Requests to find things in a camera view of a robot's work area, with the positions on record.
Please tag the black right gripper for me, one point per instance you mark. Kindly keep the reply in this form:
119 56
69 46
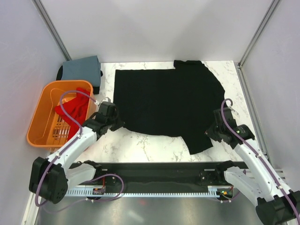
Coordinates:
210 133

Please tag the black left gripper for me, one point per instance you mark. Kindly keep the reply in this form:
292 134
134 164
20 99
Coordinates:
120 123

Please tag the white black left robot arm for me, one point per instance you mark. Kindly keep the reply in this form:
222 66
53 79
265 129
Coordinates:
53 176

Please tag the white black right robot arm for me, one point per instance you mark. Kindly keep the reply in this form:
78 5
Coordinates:
273 199

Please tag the red t shirt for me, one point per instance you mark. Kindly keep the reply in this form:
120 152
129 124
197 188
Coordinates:
77 109

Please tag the orange plastic basket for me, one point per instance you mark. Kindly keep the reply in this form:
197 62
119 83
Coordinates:
47 129

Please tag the folded grey blue t shirt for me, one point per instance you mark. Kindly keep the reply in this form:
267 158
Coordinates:
87 62

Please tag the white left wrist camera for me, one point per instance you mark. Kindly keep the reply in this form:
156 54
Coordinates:
107 109

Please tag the black mounting rail plate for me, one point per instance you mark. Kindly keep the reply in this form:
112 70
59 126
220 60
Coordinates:
192 176

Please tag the white slotted cable duct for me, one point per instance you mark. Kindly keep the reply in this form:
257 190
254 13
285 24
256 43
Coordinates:
95 192

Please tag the aluminium frame post right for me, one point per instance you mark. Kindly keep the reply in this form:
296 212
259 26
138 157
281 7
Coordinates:
260 29

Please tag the aluminium frame post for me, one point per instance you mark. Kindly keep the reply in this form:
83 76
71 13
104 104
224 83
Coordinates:
260 29
51 27

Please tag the aluminium frame post left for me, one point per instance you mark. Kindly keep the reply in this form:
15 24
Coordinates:
51 27

